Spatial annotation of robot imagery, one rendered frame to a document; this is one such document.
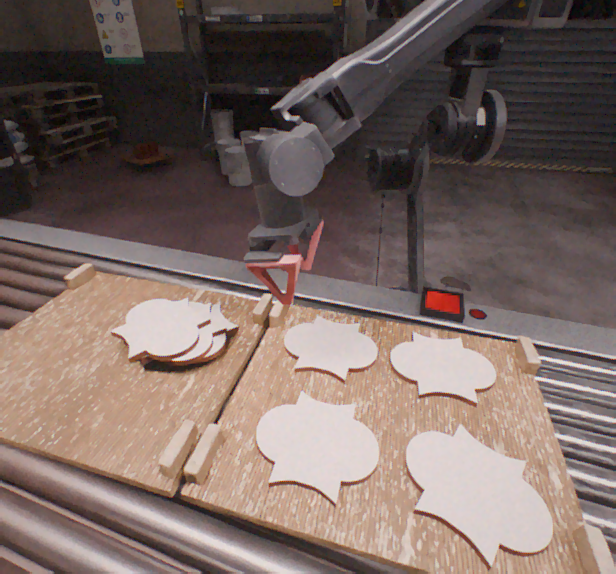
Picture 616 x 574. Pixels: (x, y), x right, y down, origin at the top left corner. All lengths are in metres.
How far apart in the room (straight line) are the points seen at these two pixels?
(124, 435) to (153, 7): 5.66
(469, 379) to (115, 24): 6.06
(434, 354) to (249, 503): 0.33
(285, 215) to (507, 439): 0.38
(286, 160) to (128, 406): 0.38
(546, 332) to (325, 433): 0.46
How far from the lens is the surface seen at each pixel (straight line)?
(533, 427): 0.57
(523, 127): 5.38
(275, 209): 0.44
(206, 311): 0.62
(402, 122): 5.13
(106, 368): 0.62
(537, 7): 1.21
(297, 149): 0.37
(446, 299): 0.75
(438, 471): 0.47
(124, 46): 6.21
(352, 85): 0.45
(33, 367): 0.68
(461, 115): 1.15
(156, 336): 0.58
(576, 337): 0.79
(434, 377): 0.56
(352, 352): 0.56
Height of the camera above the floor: 1.34
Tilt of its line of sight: 33 degrees down
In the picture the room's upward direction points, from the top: straight up
